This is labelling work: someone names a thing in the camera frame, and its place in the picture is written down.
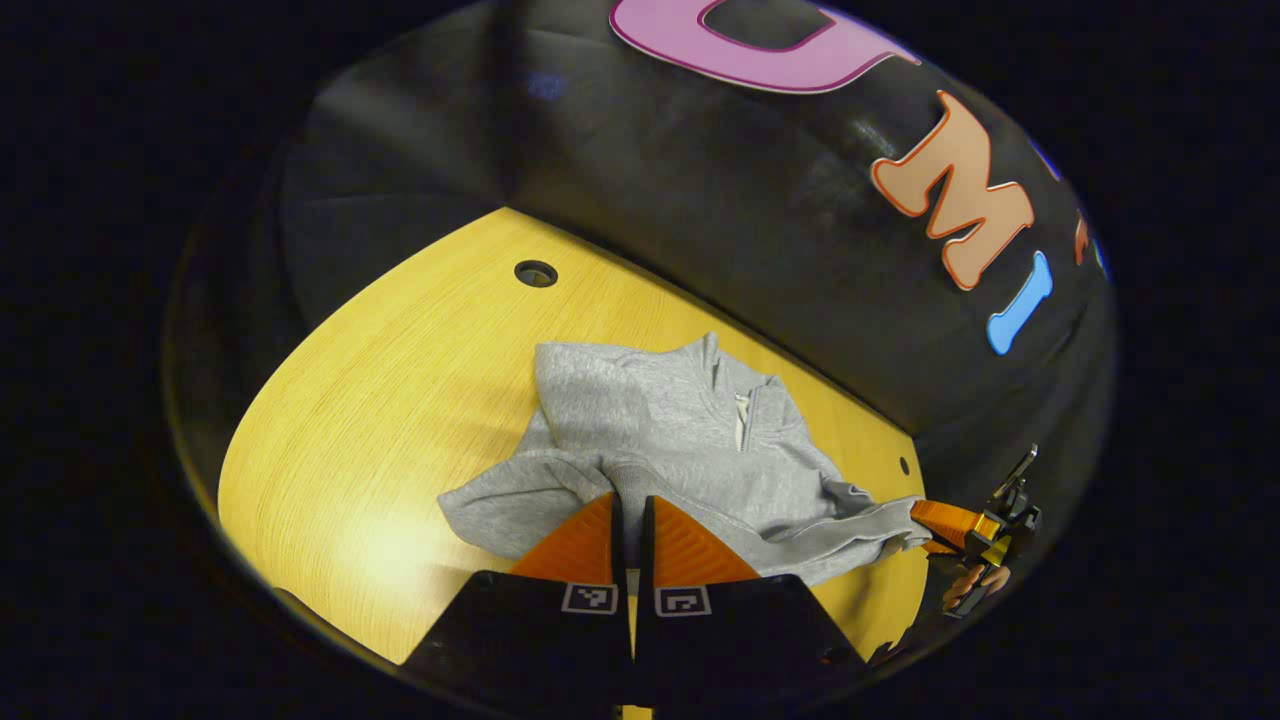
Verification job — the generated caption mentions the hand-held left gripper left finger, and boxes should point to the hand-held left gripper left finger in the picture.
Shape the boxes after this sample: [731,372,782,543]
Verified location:
[400,490,634,717]

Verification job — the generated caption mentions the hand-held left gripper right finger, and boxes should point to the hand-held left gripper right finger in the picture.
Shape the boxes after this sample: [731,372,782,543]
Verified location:
[637,494,873,715]

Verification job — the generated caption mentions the grey sweatshirt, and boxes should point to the grey sweatshirt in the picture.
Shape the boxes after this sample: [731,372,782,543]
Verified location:
[437,332,933,589]

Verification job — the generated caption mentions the black backdrop cloth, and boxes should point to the black backdrop cloth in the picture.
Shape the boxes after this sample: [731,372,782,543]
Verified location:
[165,0,1119,561]

